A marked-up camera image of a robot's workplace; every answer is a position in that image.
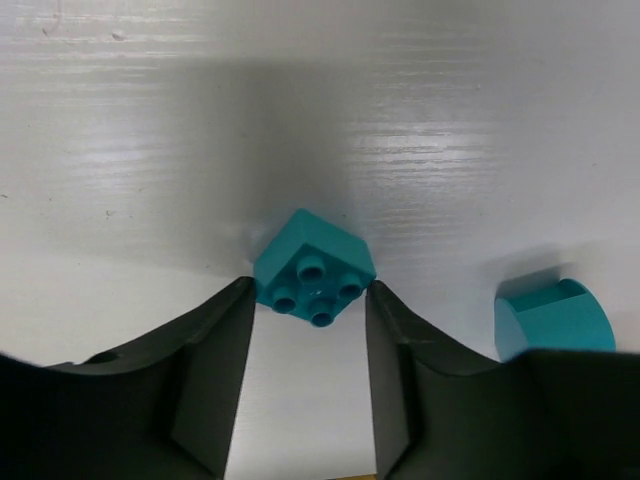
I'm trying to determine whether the small cyan square lego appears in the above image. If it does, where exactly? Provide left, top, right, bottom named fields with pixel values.
left=253, top=209, right=376, bottom=328

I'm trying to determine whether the cyan curved lego brick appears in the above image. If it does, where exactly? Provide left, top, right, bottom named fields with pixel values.
left=494, top=279, right=616, bottom=362

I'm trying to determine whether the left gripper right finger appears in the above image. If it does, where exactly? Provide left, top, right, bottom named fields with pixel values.
left=365, top=281, right=639, bottom=479

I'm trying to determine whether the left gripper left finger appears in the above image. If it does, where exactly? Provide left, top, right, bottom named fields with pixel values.
left=1, top=277, right=255, bottom=479

